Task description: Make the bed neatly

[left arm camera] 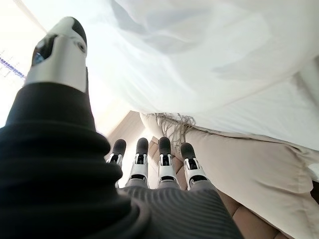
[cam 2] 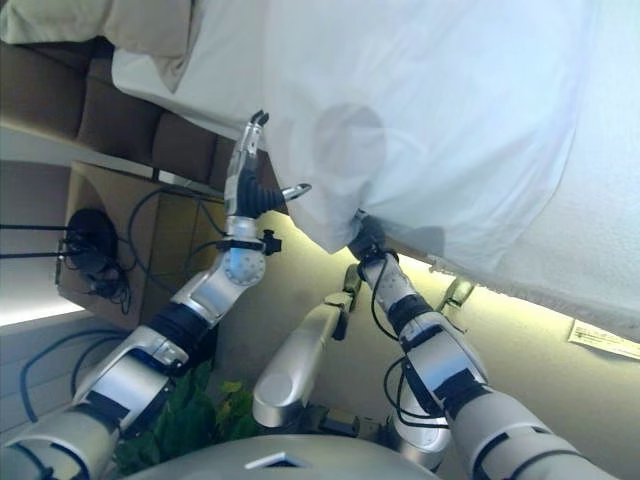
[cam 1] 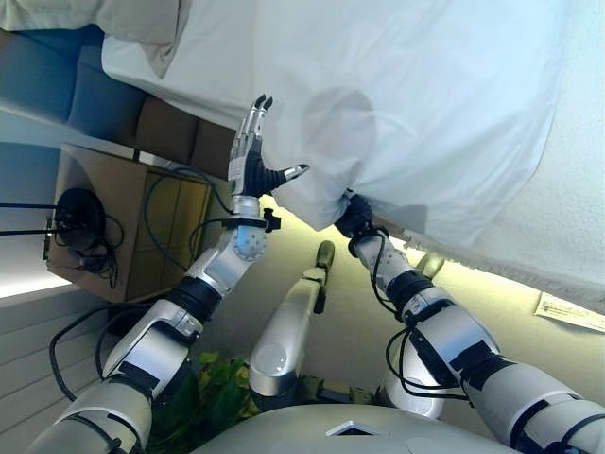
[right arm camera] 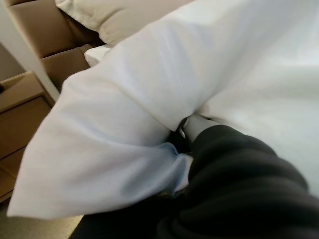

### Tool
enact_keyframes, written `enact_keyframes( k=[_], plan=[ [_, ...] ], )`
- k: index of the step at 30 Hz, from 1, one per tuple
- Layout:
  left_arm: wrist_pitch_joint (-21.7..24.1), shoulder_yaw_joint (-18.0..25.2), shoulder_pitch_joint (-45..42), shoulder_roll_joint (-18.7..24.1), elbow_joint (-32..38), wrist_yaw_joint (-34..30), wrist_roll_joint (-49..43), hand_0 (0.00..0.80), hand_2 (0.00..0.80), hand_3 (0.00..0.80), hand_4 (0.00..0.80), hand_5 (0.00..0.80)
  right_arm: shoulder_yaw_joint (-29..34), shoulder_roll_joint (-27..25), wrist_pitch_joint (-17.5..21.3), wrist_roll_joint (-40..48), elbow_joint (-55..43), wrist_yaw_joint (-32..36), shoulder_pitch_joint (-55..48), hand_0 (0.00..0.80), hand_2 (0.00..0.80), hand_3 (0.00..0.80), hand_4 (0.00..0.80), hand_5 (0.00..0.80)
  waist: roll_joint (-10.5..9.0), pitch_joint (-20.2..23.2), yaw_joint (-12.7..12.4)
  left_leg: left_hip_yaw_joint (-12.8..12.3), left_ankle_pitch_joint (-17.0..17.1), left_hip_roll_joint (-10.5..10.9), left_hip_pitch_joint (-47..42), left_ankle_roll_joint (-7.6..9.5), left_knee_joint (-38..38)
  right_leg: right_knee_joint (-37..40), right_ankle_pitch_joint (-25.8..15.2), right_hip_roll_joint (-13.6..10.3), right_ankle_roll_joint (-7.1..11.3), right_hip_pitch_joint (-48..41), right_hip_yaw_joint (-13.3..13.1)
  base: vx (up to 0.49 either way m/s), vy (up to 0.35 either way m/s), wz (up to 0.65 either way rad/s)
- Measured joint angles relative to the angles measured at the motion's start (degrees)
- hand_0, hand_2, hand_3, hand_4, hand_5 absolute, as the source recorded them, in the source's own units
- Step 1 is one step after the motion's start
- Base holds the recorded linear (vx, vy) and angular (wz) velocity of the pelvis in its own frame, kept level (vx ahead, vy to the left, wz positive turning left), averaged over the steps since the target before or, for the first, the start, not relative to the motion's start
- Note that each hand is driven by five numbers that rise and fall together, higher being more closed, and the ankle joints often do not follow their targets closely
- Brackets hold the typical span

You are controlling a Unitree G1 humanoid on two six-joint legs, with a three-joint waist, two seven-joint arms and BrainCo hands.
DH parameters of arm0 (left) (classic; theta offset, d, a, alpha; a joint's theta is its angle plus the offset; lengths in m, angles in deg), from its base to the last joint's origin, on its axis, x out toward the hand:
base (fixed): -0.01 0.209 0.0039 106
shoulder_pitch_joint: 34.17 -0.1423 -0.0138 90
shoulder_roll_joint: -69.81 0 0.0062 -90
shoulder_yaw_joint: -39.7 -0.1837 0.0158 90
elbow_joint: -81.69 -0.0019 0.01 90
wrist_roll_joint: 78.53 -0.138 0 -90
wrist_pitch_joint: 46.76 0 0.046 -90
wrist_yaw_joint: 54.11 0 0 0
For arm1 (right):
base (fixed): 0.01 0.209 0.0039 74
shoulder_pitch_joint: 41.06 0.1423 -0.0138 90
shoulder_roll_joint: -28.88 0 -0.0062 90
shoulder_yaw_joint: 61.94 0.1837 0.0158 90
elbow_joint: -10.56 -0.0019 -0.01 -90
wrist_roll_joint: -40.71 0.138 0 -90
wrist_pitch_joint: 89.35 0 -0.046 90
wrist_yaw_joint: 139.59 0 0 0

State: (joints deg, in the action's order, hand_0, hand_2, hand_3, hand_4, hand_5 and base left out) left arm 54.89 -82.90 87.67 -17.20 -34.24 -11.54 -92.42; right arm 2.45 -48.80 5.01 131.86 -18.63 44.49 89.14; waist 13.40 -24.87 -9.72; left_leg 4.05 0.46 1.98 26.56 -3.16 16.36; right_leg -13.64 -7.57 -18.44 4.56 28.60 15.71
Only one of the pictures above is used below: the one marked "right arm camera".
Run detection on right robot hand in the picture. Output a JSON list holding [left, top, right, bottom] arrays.
[[72, 115, 319, 239]]

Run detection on white duvet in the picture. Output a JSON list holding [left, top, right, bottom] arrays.
[[6, 0, 319, 218]]

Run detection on mattress with white sheet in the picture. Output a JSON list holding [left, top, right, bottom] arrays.
[[84, 46, 113, 68]]

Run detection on beige pillow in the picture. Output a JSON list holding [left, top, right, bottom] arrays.
[[54, 0, 183, 47]]

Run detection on wooden nightstand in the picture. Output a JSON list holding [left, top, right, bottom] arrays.
[[0, 71, 56, 203]]

